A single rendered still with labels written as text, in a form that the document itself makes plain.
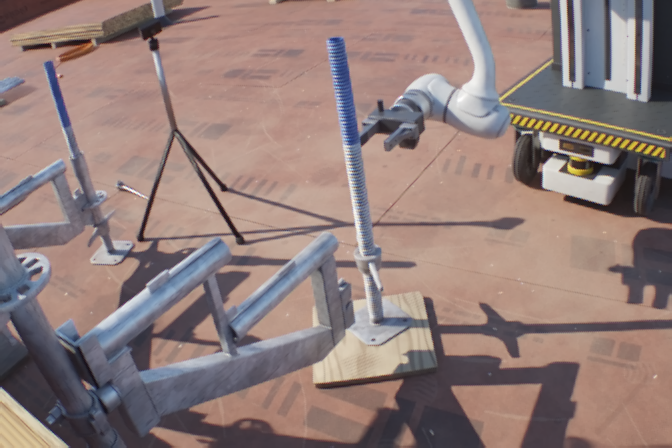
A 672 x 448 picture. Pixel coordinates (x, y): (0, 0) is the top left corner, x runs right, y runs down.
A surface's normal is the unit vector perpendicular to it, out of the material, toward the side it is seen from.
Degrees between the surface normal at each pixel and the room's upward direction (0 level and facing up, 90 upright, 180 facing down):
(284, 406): 0
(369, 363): 0
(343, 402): 0
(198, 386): 90
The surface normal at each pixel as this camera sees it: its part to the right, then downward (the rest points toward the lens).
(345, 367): -0.15, -0.87
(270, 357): 0.84, 0.15
